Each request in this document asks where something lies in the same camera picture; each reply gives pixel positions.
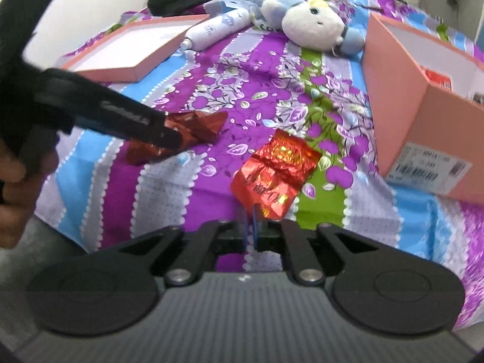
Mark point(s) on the white and blue plush toy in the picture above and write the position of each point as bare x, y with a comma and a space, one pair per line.
310, 22

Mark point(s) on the bright red foil packet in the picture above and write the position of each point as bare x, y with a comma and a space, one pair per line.
279, 174

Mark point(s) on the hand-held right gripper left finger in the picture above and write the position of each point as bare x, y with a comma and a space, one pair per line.
245, 232

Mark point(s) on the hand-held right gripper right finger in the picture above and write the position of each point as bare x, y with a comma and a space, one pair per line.
257, 232

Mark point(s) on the shallow pink box lid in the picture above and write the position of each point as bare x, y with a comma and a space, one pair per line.
132, 45

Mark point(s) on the deep pink cardboard box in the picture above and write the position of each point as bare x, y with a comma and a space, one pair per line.
416, 128

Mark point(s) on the white spray bottle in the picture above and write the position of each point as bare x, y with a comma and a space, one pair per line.
215, 28

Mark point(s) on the dark red foil packet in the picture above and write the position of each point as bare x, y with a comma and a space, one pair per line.
196, 124

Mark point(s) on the purple floral bedsheet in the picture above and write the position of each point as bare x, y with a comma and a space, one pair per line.
227, 94

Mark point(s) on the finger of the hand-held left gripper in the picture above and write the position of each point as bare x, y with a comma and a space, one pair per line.
151, 138
113, 107

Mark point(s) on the person's left hand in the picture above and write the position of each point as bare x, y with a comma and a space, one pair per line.
15, 204

